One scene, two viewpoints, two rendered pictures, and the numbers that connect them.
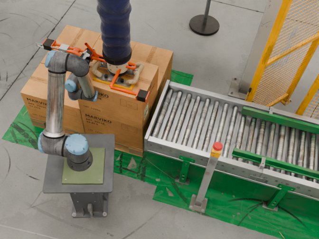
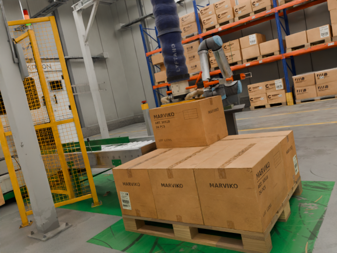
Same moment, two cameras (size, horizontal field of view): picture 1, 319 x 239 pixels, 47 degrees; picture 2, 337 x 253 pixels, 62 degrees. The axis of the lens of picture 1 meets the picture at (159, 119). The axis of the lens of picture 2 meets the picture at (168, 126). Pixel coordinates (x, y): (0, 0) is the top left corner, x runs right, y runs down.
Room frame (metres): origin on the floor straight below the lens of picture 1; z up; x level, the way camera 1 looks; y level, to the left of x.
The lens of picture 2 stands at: (4.65, 1.35, 1.03)
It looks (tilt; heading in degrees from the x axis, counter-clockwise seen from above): 6 degrees down; 205
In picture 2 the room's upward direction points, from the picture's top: 12 degrees counter-clockwise
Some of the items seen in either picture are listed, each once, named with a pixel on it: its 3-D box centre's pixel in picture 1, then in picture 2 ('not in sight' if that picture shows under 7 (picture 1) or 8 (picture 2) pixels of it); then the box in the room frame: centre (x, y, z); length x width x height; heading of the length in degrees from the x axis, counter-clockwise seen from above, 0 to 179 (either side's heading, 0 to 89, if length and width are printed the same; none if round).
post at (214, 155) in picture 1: (206, 179); (152, 140); (1.38, -0.42, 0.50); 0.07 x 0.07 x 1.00; 77
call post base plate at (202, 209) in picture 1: (198, 202); not in sight; (1.38, -0.42, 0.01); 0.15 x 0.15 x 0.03; 77
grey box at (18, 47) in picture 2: not in sight; (18, 62); (2.72, -0.91, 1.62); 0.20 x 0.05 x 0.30; 77
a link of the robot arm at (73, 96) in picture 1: (74, 92); (219, 94); (1.82, 0.68, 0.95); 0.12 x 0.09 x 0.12; 85
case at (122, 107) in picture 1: (117, 88); (188, 122); (2.07, 0.38, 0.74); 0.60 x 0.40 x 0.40; 75
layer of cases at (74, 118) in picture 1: (102, 84); (207, 171); (2.44, 0.61, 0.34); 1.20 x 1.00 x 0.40; 77
